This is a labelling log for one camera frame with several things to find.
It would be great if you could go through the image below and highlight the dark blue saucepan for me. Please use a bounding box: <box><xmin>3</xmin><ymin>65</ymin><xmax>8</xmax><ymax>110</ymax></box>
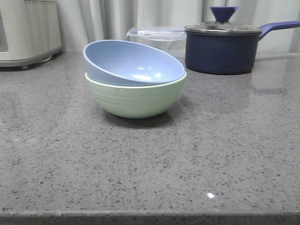
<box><xmin>185</xmin><ymin>21</ymin><xmax>300</xmax><ymax>75</ymax></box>

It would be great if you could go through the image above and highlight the white kitchen appliance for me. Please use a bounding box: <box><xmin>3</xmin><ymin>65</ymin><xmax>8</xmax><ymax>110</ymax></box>
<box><xmin>0</xmin><ymin>0</ymin><xmax>62</xmax><ymax>69</ymax></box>

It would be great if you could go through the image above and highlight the light green bowl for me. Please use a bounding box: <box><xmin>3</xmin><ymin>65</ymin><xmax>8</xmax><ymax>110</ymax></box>
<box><xmin>85</xmin><ymin>73</ymin><xmax>187</xmax><ymax>119</ymax></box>

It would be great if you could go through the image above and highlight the glass lid with blue knob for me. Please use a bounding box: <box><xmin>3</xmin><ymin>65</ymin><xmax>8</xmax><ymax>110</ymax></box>
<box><xmin>184</xmin><ymin>7</ymin><xmax>262</xmax><ymax>35</ymax></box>

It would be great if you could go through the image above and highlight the clear plastic food container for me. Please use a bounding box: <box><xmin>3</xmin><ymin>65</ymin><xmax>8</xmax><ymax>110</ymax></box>
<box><xmin>127</xmin><ymin>26</ymin><xmax>186</xmax><ymax>59</ymax></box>

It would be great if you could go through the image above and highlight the light blue bowl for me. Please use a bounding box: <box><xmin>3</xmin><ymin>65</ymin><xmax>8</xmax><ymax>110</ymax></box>
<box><xmin>83</xmin><ymin>40</ymin><xmax>185</xmax><ymax>86</ymax></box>

